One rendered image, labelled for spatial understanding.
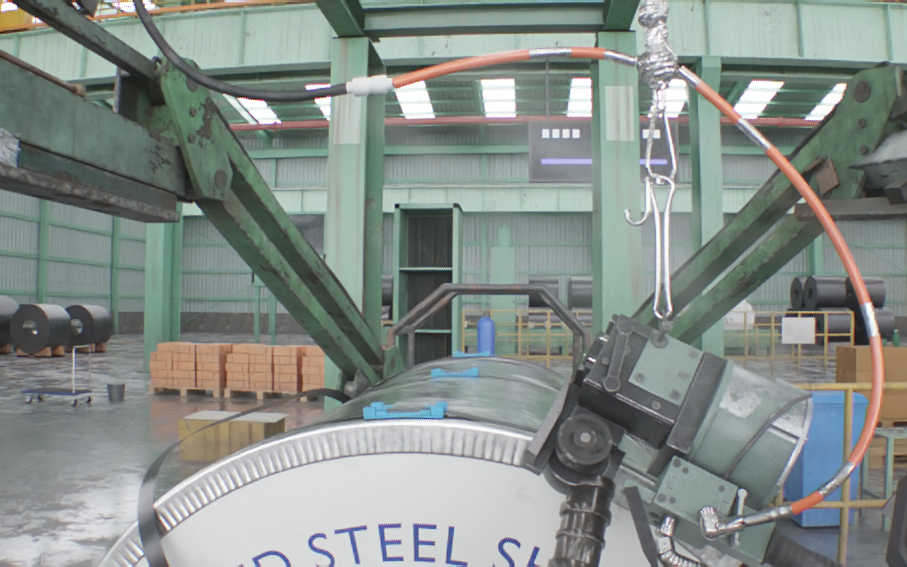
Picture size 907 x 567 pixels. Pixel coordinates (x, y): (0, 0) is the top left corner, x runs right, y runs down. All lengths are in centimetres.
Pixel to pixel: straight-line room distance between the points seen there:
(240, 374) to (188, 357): 97
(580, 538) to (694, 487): 13
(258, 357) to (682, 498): 1158
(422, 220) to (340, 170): 183
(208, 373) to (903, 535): 1212
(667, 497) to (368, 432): 40
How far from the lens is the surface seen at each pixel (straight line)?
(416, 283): 737
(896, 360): 1009
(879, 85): 159
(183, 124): 152
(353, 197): 574
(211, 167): 158
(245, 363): 1231
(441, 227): 738
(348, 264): 569
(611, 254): 557
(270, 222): 186
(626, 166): 568
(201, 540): 106
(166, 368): 1284
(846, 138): 162
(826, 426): 528
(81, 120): 126
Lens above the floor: 151
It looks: 2 degrees up
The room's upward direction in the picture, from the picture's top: straight up
